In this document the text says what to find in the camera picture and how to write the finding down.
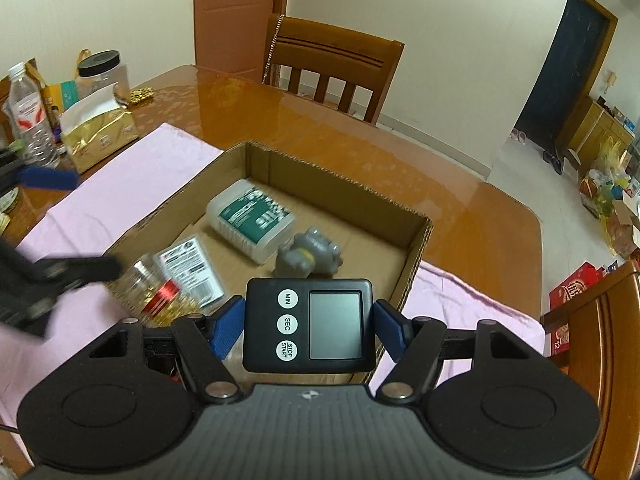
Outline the plastic water bottle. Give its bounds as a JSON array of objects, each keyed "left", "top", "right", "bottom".
[{"left": 7, "top": 62, "right": 61, "bottom": 168}]

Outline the clear jar with black lid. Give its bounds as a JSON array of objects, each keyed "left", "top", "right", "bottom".
[{"left": 76, "top": 50, "right": 132, "bottom": 106}]

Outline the wooden cabinet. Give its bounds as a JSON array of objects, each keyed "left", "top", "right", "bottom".
[{"left": 565, "top": 95, "right": 640, "bottom": 171}]

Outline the pink cloth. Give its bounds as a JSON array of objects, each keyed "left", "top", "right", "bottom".
[{"left": 0, "top": 122, "right": 546, "bottom": 426}]

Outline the clear bottle of yellow capsules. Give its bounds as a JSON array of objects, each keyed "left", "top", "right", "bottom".
[{"left": 107, "top": 255, "right": 211, "bottom": 328}]

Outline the grey toy animal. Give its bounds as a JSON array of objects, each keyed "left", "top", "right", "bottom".
[{"left": 274, "top": 227, "right": 345, "bottom": 281}]

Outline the yellow plastic bag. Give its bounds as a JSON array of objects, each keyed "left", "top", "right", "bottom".
[{"left": 594, "top": 135, "right": 632, "bottom": 203}]

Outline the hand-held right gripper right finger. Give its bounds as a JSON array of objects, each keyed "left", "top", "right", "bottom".
[{"left": 374, "top": 299, "right": 532, "bottom": 407}]

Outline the black digital timer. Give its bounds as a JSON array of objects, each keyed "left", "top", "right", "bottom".
[{"left": 242, "top": 277, "right": 376, "bottom": 373}]

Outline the cardboard box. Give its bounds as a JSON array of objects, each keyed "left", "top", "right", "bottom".
[{"left": 102, "top": 141, "right": 435, "bottom": 386}]

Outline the wooden chair with grooved back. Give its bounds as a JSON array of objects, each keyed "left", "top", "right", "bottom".
[{"left": 540, "top": 260, "right": 640, "bottom": 480}]

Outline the white bottle with green label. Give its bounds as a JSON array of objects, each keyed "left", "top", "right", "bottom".
[{"left": 206, "top": 178, "right": 297, "bottom": 265}]

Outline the dark doorway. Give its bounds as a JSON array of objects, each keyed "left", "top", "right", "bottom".
[{"left": 515, "top": 0, "right": 621, "bottom": 151}]

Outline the wooden chair with slatted back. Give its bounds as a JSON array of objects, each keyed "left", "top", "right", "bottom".
[{"left": 261, "top": 13, "right": 405, "bottom": 127}]

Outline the red gift box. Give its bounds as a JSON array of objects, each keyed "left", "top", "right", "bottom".
[{"left": 549, "top": 262, "right": 607, "bottom": 312}]

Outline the brown wooden door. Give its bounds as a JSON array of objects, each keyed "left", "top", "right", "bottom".
[{"left": 192, "top": 0, "right": 293, "bottom": 76}]

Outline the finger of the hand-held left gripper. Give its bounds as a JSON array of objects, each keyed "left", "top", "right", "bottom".
[
  {"left": 0, "top": 240, "right": 124, "bottom": 339},
  {"left": 0, "top": 146, "right": 81, "bottom": 196}
]

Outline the gold tissue packet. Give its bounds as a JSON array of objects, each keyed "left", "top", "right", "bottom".
[{"left": 59, "top": 85, "right": 141, "bottom": 176}]

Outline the colourful paper bag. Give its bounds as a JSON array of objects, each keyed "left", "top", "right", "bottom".
[{"left": 41, "top": 50, "right": 80, "bottom": 113}]

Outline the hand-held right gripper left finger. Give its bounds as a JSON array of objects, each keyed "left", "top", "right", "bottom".
[{"left": 90, "top": 296, "right": 246, "bottom": 407}]

